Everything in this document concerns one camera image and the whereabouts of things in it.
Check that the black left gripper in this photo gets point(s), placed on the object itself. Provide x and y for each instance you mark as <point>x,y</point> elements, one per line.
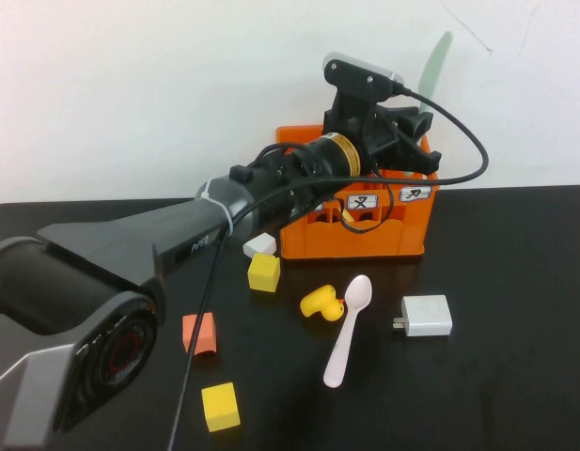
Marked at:
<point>386,136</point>

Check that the pale green plastic knife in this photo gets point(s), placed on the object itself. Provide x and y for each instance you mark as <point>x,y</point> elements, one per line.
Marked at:
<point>435,66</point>

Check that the yellow plastic fork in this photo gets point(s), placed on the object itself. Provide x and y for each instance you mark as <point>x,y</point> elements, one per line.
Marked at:
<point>348,217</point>

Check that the pink plastic spoon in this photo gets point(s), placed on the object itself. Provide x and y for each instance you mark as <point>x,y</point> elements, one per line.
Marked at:
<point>357,291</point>

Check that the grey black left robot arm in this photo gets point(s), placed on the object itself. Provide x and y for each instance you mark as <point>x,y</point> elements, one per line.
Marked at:
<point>130,235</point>

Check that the orange plastic cutlery holder crate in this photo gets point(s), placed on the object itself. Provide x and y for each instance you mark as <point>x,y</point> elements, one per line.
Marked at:
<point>365,244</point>

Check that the paper label marked knife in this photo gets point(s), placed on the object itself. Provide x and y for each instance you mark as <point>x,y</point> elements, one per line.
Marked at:
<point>415,194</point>

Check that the paper label marked fork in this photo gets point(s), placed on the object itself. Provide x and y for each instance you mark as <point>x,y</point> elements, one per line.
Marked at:
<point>363,203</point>

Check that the white foam cube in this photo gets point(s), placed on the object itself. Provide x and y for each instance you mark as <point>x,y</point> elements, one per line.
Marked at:
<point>261,246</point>

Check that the yellow rubber duck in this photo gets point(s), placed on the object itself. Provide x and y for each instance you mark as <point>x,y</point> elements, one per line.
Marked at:
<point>318,303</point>

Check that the yellow foam cube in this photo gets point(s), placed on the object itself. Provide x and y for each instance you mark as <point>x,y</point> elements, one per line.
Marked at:
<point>263,275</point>
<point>220,406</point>

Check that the white zip tie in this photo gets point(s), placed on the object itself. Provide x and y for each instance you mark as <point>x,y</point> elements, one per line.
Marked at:
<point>224,211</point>

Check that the orange foam cube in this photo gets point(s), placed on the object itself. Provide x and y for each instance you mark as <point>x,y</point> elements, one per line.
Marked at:
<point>207,333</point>

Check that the white USB wall charger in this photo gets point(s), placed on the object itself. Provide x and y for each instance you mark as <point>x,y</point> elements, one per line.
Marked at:
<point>428,315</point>

